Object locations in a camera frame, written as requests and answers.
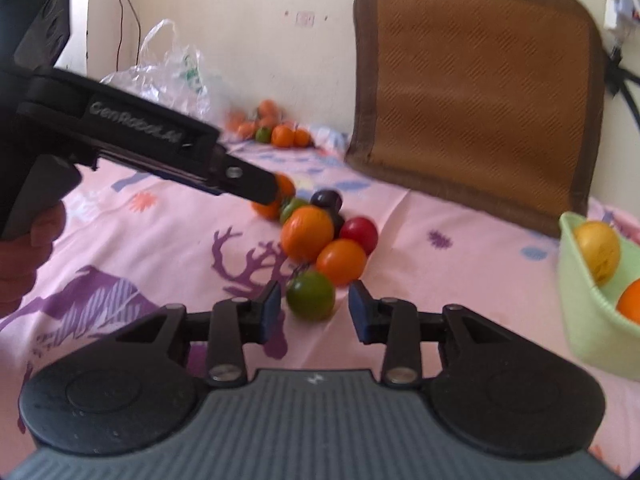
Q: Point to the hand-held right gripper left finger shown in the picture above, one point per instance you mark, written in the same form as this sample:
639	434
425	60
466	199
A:
271	310

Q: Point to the pile of orange kumquats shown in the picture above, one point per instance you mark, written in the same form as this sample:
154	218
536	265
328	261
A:
282	136

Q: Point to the small orange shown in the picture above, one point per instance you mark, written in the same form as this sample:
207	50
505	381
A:
341	261

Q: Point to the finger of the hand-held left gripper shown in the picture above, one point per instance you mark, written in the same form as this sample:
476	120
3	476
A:
250	180

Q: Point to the person's left hand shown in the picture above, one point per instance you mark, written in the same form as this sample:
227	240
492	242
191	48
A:
25	260

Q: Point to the clear plastic bag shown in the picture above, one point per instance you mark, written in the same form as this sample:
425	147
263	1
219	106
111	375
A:
165	70

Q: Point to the pink printed bed sheet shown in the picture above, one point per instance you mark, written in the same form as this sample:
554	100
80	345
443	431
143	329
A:
150	240

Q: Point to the light green plastic basket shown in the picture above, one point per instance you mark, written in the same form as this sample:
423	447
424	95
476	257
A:
585	320

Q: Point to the small green tomato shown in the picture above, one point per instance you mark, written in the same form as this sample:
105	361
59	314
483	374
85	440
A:
292	208

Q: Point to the dark purple tomato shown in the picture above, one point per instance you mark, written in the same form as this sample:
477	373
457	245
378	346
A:
338	223
326	199

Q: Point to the large orange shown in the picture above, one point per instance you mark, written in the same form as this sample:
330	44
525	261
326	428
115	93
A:
631	302

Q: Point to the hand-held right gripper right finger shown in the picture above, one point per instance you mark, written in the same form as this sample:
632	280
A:
358	312

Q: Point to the red tomato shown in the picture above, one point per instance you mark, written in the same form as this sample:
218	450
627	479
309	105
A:
360	233

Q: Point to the small orange tomato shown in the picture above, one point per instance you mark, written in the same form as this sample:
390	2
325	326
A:
286	187

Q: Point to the brown woven mat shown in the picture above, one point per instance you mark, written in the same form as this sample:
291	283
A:
475	85

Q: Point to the white power strip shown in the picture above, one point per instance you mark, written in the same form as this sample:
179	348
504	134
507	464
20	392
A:
622	0

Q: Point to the single green kumquat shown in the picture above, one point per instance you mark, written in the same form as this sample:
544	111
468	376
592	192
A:
262	134

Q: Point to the large orange tomato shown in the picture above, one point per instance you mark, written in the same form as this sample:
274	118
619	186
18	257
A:
306	232

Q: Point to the yellow pear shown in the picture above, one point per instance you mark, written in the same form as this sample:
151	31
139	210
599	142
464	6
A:
597	250

